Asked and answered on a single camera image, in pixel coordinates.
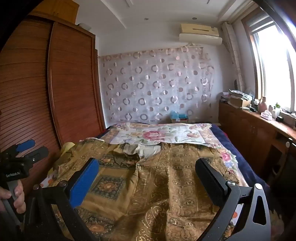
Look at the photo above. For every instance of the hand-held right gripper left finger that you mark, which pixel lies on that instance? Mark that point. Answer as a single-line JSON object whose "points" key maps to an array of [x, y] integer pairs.
{"points": [[85, 183]]}

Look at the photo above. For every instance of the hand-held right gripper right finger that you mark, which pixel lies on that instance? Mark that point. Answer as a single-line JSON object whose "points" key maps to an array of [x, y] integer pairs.
{"points": [[208, 183]]}

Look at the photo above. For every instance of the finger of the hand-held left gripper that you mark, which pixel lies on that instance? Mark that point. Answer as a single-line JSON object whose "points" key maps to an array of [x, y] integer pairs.
{"points": [[26, 144], [39, 153]]}

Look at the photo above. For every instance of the orange fruit print garment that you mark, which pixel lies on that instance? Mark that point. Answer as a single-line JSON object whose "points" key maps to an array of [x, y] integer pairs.
{"points": [[47, 179]]}

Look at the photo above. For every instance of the brown patterned shirt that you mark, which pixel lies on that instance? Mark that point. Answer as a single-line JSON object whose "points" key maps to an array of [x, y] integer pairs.
{"points": [[157, 185]]}

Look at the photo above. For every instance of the person's left hand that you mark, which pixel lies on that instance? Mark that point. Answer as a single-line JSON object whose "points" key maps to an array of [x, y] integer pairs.
{"points": [[19, 194]]}

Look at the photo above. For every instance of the navy blue blanket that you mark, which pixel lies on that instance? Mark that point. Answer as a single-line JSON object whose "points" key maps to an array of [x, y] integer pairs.
{"points": [[240, 157]]}

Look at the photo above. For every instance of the wooden side cabinet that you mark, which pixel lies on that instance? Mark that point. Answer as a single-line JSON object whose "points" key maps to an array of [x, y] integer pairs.
{"points": [[242, 125]]}

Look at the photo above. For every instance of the blue topped cardboard box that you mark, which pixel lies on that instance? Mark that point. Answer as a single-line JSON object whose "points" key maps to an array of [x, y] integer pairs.
{"points": [[178, 117]]}

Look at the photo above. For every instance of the floral blanket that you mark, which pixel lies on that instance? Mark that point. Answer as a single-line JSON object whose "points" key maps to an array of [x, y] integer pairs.
{"points": [[150, 135]]}

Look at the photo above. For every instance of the wooden wardrobe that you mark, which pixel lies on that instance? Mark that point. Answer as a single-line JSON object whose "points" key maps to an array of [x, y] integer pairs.
{"points": [[69, 81]]}

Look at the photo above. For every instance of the brown cardboard box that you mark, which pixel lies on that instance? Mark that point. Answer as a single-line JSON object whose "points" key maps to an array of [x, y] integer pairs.
{"points": [[239, 102]]}

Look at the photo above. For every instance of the pink tissue pack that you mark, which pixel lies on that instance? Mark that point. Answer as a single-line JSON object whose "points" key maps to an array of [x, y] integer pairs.
{"points": [[266, 115]]}

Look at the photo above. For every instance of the pink bottle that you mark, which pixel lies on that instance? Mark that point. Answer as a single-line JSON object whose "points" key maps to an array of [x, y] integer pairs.
{"points": [[262, 105]]}

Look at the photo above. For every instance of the small black box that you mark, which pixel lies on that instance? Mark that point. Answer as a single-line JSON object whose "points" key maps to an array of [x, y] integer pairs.
{"points": [[279, 119]]}

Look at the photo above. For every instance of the white bottle green cap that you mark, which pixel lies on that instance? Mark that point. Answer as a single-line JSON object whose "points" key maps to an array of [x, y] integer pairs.
{"points": [[277, 110]]}

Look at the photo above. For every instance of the white box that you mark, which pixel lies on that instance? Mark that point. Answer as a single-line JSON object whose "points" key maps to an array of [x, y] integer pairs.
{"points": [[289, 119]]}

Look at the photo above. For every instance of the circle patterned sheer curtain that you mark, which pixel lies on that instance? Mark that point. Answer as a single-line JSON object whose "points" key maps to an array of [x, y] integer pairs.
{"points": [[150, 92]]}

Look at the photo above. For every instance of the patterned window curtain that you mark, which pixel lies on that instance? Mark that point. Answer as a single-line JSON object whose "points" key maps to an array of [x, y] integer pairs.
{"points": [[235, 58]]}

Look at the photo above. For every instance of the window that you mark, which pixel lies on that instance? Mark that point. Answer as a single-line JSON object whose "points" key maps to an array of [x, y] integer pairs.
{"points": [[275, 69]]}

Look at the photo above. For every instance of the white object on wardrobe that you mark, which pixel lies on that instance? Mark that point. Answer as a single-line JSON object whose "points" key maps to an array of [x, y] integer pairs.
{"points": [[83, 25]]}

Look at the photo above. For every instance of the wall air conditioner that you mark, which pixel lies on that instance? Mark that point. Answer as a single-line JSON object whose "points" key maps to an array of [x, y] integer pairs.
{"points": [[201, 33]]}

